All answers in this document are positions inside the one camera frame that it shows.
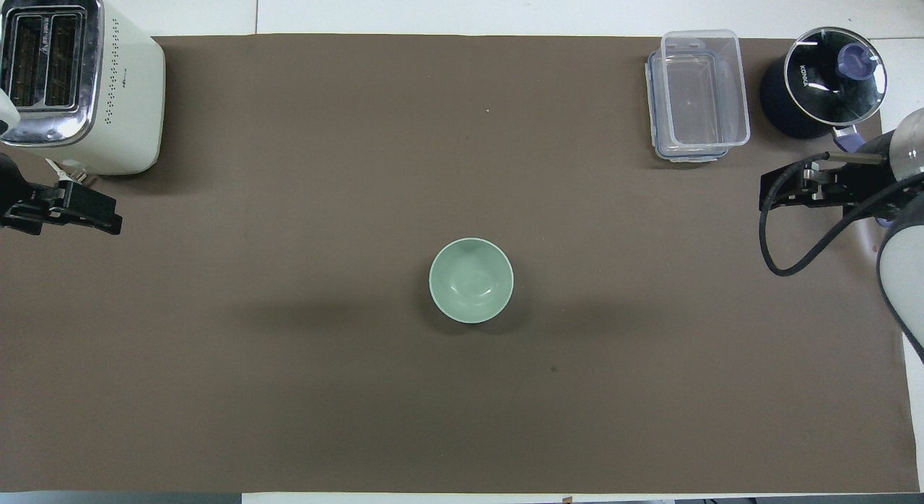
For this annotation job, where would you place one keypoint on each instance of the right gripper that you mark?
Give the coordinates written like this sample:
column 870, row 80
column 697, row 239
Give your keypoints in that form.
column 866, row 180

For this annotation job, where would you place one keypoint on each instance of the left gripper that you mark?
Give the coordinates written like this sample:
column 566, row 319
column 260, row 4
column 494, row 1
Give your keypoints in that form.
column 14, row 190

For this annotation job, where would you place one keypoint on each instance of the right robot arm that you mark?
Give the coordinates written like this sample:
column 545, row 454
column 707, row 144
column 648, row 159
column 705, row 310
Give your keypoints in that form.
column 902, row 273

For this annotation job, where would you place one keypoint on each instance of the green bowl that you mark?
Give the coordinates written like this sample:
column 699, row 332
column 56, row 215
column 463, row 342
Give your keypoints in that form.
column 471, row 281

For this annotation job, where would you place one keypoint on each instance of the glass pot lid purple knob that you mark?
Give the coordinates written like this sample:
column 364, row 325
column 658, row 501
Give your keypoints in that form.
column 830, row 85

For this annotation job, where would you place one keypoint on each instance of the dark blue pot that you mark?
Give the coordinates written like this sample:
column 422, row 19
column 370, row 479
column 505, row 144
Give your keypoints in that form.
column 779, row 103

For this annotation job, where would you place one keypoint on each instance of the white toaster with chrome top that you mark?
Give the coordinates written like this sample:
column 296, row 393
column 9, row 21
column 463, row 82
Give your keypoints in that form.
column 130, row 92

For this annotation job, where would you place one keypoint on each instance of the clear plastic container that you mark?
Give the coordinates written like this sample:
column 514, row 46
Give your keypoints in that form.
column 704, row 92

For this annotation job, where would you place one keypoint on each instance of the blue-rimmed container lid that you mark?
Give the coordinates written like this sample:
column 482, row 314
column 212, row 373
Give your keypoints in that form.
column 655, row 121

